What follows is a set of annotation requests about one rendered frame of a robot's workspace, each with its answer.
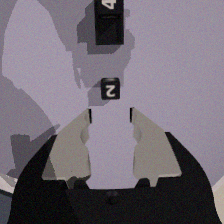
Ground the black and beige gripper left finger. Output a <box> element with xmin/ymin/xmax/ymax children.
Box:
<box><xmin>7</xmin><ymin>108</ymin><xmax>92</xmax><ymax>224</ymax></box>

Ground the black cube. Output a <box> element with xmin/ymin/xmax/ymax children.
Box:
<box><xmin>97</xmin><ymin>0</ymin><xmax>121</xmax><ymax>19</ymax></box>
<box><xmin>101</xmin><ymin>78</ymin><xmax>120</xmax><ymax>100</ymax></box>

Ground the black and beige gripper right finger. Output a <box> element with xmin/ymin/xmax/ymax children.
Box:
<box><xmin>130</xmin><ymin>107</ymin><xmax>222</xmax><ymax>224</ymax></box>

